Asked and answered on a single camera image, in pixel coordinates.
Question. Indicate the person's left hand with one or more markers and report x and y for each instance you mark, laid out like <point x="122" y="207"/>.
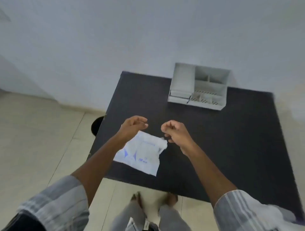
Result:
<point x="132" y="126"/>

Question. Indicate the person's left forearm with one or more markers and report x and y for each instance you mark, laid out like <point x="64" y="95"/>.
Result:
<point x="100" y="164"/>

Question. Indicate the person's right foot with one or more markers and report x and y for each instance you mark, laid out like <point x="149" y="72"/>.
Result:
<point x="171" y="198"/>

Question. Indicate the grey plaid shirt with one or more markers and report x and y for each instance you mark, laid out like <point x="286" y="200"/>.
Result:
<point x="62" y="202"/>

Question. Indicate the person's left foot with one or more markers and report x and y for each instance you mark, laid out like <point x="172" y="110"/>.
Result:
<point x="137" y="198"/>

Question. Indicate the person's right hand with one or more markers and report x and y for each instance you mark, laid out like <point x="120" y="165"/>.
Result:
<point x="177" y="133"/>

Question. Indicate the person's right forearm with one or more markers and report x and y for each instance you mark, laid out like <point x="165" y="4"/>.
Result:
<point x="209" y="173"/>

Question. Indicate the grey trousers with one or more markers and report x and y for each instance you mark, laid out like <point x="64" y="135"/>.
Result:
<point x="171" y="220"/>

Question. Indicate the white paper glove packet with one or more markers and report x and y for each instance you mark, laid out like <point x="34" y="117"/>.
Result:
<point x="140" y="154"/>

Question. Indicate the black round stool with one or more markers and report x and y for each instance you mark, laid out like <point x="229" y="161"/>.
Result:
<point x="97" y="125"/>

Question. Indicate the white organizer drawer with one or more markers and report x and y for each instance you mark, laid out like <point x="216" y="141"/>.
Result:
<point x="180" y="93"/>
<point x="178" y="99"/>

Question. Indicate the person's foot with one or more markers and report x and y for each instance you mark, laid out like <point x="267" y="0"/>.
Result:
<point x="137" y="198"/>
<point x="171" y="198"/>

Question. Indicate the white desk organizer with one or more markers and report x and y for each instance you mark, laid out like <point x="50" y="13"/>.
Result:
<point x="209" y="85"/>

